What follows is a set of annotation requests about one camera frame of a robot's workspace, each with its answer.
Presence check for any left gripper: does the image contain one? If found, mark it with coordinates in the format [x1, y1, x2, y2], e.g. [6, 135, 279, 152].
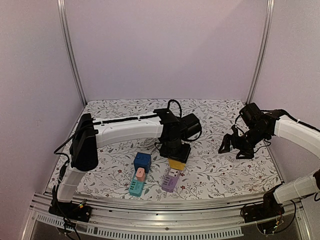
[160, 138, 192, 165]

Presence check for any yellow cube socket adapter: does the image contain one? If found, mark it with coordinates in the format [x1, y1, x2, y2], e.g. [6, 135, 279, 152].
[168, 158, 186, 171]

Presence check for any purple power strip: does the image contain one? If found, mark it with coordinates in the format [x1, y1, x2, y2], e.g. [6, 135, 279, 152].
[161, 168, 181, 193]

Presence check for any blue cube socket adapter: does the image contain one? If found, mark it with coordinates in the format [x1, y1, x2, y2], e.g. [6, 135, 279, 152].
[133, 152, 152, 174]

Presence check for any pink plug adapter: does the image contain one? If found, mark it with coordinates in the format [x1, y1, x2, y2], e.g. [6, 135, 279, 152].
[135, 167, 146, 182]

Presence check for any teal power strip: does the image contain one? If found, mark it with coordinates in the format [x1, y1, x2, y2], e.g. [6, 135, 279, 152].
[128, 172, 148, 197]

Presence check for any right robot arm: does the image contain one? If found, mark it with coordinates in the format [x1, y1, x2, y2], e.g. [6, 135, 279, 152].
[218, 102, 320, 218]

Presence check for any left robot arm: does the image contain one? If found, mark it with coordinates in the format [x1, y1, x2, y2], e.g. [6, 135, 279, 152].
[52, 107, 202, 217]

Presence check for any floral table mat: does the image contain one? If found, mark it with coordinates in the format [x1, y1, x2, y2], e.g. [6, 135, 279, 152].
[77, 99, 281, 202]

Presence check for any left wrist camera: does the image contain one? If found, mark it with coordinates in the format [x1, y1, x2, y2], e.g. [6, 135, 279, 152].
[181, 113, 202, 142]

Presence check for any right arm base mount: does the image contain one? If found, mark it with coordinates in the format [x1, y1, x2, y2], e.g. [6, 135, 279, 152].
[240, 200, 285, 223]

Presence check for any aluminium front rail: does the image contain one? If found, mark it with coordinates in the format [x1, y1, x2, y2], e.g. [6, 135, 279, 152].
[22, 193, 316, 240]

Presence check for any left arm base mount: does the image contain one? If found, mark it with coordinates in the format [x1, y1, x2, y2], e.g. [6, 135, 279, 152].
[48, 200, 93, 223]

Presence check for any right aluminium frame post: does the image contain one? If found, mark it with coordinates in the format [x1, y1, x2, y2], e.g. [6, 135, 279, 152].
[245, 0, 275, 105]

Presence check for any aluminium frame post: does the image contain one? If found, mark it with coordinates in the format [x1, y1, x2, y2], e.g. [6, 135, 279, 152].
[56, 0, 88, 107]
[245, 0, 275, 105]

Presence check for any left aluminium frame post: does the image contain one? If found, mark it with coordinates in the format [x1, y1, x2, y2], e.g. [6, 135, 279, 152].
[56, 0, 88, 107]

